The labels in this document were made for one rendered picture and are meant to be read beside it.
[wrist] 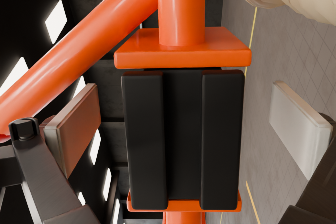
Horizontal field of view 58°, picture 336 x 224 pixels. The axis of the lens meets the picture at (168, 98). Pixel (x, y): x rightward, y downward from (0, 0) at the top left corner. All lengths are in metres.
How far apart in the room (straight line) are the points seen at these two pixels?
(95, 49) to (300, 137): 0.11
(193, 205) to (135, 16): 0.10
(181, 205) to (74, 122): 0.07
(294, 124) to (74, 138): 0.12
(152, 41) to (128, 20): 0.02
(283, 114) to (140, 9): 0.10
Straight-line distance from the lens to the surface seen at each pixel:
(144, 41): 0.15
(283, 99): 0.19
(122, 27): 0.16
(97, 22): 0.16
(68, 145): 0.16
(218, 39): 0.16
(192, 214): 0.18
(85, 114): 0.18
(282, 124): 0.19
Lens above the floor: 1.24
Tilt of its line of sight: 3 degrees up
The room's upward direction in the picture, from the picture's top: 91 degrees counter-clockwise
